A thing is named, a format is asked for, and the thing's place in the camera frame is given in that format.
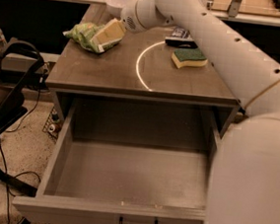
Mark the grey wooden cabinet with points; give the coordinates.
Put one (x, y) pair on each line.
(140, 67)

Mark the green jalapeno chip bag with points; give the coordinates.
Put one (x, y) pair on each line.
(83, 34)

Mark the white ceramic bowl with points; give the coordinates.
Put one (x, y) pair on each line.
(114, 7)

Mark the yellow green sponge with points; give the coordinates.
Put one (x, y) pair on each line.
(188, 57)

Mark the wire basket with bottles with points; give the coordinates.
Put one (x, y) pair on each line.
(52, 126)

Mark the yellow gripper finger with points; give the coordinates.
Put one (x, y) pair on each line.
(112, 32)

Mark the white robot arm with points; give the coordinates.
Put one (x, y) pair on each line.
(244, 182)

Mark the open grey top drawer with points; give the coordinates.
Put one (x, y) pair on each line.
(115, 159)

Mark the black office chair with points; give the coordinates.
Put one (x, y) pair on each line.
(11, 101)

